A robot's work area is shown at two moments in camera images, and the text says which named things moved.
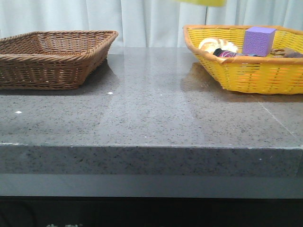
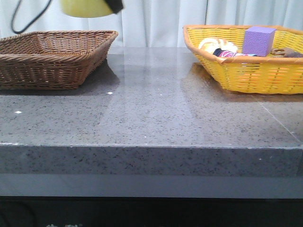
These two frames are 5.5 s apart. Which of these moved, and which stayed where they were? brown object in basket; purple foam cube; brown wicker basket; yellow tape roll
Moved: yellow tape roll
Stayed: brown object in basket; brown wicker basket; purple foam cube
